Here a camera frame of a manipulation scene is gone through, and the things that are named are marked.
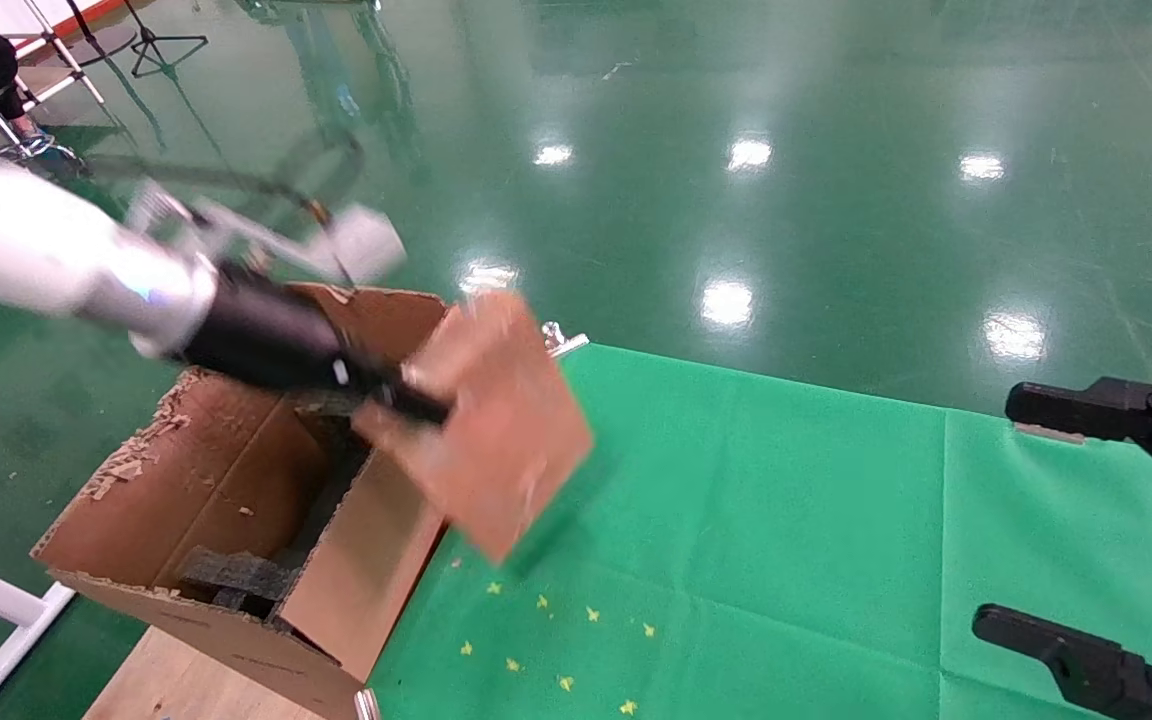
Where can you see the black foam pad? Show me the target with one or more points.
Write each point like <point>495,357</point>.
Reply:
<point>236,575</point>

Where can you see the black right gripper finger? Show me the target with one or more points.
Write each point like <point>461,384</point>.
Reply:
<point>1096,670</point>
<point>1136,410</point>

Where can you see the plain green cloth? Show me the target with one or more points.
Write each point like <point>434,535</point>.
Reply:
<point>1056,540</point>

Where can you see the large open brown carton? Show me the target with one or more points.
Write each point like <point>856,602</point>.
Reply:
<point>356,590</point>

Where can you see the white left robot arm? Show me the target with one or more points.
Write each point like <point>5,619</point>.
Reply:
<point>16,240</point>

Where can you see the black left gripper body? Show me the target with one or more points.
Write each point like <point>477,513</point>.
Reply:
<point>276,340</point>

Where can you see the green cloth with yellow marks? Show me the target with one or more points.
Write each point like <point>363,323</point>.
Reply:
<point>786,520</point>

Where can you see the silver spring clamp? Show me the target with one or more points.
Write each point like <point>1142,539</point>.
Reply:
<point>367,706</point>
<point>564,342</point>

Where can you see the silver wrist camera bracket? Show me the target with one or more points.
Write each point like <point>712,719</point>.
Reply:
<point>366,245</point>

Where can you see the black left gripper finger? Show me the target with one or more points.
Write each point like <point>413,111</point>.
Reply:
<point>414,402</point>

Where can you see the brown cardboard box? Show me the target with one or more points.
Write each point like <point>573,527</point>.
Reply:
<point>496,430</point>

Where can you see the black microphone stand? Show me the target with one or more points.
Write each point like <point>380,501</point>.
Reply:
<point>151,48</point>

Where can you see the chrome swivel stool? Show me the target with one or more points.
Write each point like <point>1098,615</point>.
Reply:
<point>8,130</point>

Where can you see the light wooden board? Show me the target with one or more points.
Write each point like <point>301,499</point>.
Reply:
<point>176,685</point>

